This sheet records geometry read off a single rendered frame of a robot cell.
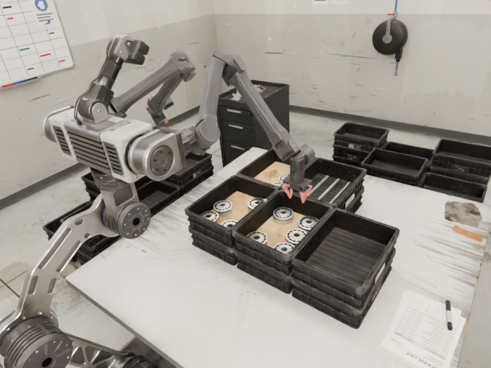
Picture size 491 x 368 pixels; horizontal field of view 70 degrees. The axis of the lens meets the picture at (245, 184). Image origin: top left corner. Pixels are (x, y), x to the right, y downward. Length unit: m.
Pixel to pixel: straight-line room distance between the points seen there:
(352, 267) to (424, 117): 3.43
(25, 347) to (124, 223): 0.47
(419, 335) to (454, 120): 3.48
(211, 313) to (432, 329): 0.85
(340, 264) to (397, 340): 0.33
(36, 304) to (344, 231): 1.27
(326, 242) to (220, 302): 0.53
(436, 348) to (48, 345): 1.31
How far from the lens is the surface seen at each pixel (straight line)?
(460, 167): 3.05
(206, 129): 1.15
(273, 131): 1.38
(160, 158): 1.05
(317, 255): 1.58
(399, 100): 4.78
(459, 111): 4.69
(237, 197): 1.95
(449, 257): 1.91
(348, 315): 1.48
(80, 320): 2.74
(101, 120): 1.22
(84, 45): 4.48
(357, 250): 1.63
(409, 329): 1.57
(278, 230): 1.70
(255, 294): 1.60
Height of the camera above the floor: 1.92
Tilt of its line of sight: 32 degrees down
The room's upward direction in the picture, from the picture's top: 5 degrees counter-clockwise
